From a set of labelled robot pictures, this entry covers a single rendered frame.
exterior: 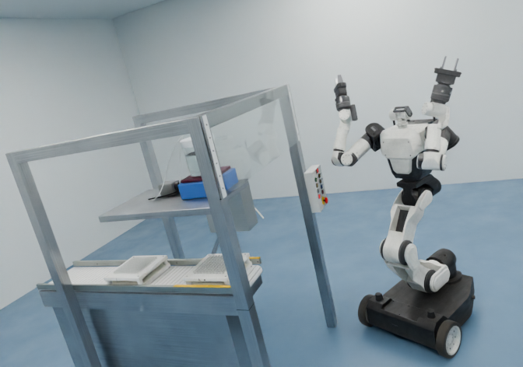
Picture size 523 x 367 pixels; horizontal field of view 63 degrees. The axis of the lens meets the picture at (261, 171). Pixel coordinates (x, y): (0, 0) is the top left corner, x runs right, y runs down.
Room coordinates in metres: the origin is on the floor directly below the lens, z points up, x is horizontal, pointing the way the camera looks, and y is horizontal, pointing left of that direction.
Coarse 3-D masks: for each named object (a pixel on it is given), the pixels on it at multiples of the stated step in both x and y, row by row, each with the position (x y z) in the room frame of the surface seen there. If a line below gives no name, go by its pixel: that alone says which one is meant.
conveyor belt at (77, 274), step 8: (72, 272) 2.47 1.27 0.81; (80, 272) 2.44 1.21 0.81; (88, 272) 2.41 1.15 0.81; (96, 272) 2.38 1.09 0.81; (104, 272) 2.35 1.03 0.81; (168, 272) 2.14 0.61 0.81; (176, 272) 2.12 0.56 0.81; (184, 272) 2.09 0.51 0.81; (248, 272) 1.92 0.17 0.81; (256, 272) 1.92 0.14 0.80; (72, 280) 2.35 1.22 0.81; (80, 280) 2.32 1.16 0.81; (88, 280) 2.29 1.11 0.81; (96, 280) 2.26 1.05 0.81; (160, 280) 2.07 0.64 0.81; (168, 280) 2.04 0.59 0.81; (176, 280) 2.02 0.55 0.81; (248, 280) 1.85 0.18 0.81
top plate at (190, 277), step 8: (208, 256) 2.06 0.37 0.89; (248, 256) 1.98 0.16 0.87; (200, 264) 1.98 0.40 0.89; (192, 272) 1.91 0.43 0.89; (184, 280) 1.87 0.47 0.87; (192, 280) 1.85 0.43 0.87; (200, 280) 1.83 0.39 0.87; (208, 280) 1.81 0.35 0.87; (216, 280) 1.79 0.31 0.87; (224, 280) 1.78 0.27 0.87
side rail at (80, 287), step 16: (48, 288) 2.28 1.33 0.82; (80, 288) 2.16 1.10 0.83; (96, 288) 2.11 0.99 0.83; (112, 288) 2.06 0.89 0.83; (128, 288) 2.01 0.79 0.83; (144, 288) 1.96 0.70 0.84; (160, 288) 1.92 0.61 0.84; (176, 288) 1.88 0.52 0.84; (192, 288) 1.83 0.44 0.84; (208, 288) 1.79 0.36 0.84; (224, 288) 1.76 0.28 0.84
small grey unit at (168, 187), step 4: (172, 180) 2.07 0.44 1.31; (176, 180) 2.06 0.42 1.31; (160, 184) 2.05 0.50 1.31; (164, 184) 2.03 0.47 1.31; (168, 184) 2.02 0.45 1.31; (172, 184) 2.02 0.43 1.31; (176, 184) 2.02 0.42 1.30; (160, 188) 2.04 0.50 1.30; (164, 188) 2.03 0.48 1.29; (168, 188) 2.02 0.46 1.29; (172, 188) 2.01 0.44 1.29; (176, 188) 2.02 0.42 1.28; (160, 192) 2.04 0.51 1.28; (164, 192) 2.03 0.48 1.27; (168, 192) 2.02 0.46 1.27; (172, 192) 2.01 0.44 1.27
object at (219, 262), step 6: (210, 258) 2.00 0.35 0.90; (216, 258) 1.99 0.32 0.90; (222, 258) 1.97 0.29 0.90; (204, 264) 1.95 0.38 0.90; (210, 264) 1.93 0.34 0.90; (216, 264) 1.91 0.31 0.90; (222, 264) 1.90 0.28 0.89; (198, 270) 1.90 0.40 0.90; (204, 270) 1.89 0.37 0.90; (210, 270) 1.87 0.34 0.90; (222, 270) 1.85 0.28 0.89
